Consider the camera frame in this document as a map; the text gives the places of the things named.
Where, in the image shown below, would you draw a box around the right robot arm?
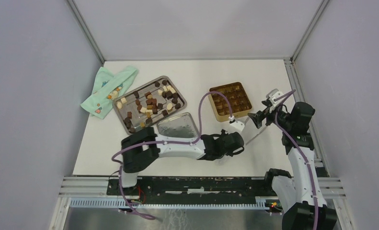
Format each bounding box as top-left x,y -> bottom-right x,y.
248,99 -> 337,230

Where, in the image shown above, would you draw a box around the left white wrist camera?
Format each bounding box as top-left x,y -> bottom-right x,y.
228,116 -> 245,134

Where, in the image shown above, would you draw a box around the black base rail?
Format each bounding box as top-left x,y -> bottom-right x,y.
123,176 -> 276,205

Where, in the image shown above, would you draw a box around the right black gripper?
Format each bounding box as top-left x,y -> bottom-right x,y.
247,100 -> 293,130

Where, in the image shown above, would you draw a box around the small square steel tray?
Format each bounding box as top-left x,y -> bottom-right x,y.
156,112 -> 199,138

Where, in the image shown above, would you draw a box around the metal serving tongs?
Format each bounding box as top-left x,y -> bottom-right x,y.
241,117 -> 268,146

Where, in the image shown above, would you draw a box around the gold chocolate box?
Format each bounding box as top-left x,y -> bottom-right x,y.
209,82 -> 253,122

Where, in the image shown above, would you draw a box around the green printed cloth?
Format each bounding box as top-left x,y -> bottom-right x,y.
80,66 -> 139,119

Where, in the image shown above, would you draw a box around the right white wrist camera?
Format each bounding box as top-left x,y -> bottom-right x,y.
266,89 -> 285,112

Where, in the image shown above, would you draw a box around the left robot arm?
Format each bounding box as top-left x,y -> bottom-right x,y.
118,127 -> 244,195

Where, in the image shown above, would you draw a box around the white slotted cable duct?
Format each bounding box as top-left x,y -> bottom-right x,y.
69,197 -> 267,210

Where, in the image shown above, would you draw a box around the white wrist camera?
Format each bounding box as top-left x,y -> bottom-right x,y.
228,116 -> 245,134
266,89 -> 285,112

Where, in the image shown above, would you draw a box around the steel tray with rack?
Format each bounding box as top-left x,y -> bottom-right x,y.
113,76 -> 187,135

